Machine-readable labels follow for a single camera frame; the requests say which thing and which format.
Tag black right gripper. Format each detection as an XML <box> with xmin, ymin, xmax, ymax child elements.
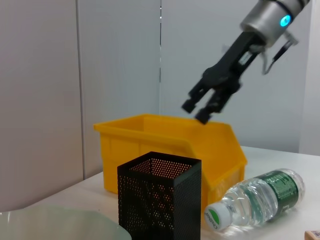
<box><xmin>181</xmin><ymin>31</ymin><xmax>266</xmax><ymax>125</ymax></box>

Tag clear green-label water bottle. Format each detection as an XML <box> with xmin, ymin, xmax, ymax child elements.
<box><xmin>203</xmin><ymin>167</ymin><xmax>306</xmax><ymax>232</ymax></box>

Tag black mesh pen holder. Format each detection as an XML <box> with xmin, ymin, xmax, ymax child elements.
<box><xmin>117</xmin><ymin>151</ymin><xmax>202</xmax><ymax>240</ymax></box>

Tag beige eraser with barcode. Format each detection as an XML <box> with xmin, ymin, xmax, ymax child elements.
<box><xmin>304</xmin><ymin>229</ymin><xmax>320</xmax><ymax>240</ymax></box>

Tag translucent green wavy fruit plate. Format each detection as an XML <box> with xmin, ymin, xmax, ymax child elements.
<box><xmin>0</xmin><ymin>204</ymin><xmax>133</xmax><ymax>240</ymax></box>

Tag yellow plastic bin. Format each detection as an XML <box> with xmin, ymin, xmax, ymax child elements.
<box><xmin>93</xmin><ymin>113</ymin><xmax>248</xmax><ymax>208</ymax></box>

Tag right gripper cable with connector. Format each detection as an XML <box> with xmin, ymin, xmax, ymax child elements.
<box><xmin>261</xmin><ymin>31</ymin><xmax>300</xmax><ymax>76</ymax></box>

